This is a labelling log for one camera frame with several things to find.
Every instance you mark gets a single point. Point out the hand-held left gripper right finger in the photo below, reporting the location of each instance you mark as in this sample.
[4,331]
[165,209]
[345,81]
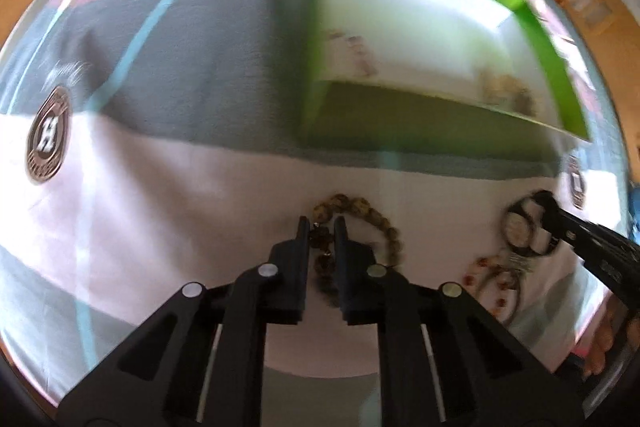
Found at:
[340,237]

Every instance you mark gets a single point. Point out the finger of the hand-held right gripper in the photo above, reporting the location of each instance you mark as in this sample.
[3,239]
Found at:
[560,219]

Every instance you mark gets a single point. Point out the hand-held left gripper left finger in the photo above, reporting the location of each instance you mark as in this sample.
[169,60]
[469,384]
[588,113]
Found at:
[303,237]

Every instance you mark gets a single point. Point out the green cardboard box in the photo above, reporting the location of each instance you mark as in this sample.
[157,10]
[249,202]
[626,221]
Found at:
[400,127]

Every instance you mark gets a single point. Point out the person's right hand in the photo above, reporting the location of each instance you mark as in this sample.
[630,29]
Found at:
[602,349]

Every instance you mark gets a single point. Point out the printed bed sheet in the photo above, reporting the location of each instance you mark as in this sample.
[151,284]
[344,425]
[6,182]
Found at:
[175,187]

